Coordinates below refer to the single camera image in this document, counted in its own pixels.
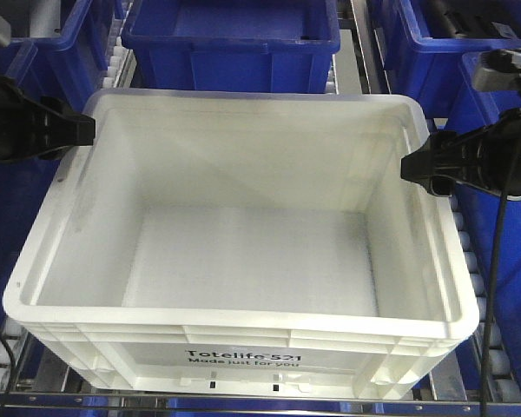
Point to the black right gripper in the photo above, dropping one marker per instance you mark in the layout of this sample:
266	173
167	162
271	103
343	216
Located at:
488	159

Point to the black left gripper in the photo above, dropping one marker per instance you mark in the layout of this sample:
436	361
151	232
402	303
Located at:
48	129

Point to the white plastic tote bin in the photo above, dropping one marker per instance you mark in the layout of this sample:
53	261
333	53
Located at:
255	244

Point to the blue bin far left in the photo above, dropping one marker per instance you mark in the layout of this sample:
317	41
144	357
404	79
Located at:
59	48

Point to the blue bin left shelf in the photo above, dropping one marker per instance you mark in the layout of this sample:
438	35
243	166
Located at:
22	189

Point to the blue bin shelf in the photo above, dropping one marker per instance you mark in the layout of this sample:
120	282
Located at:
472	110
22	189

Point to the blue bin far right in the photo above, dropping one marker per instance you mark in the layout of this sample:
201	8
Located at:
425	41

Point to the blue bin behind tote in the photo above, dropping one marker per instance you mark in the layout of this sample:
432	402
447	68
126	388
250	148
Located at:
244	46

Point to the blue bin right shelf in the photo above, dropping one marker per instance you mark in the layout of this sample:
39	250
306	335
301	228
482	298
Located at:
472	110

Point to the metal shelf front bar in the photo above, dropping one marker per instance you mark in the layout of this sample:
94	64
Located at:
116	404

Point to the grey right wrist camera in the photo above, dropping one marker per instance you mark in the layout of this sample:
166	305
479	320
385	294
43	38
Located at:
498	70

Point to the left roller track rail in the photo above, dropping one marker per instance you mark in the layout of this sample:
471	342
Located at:
15	336

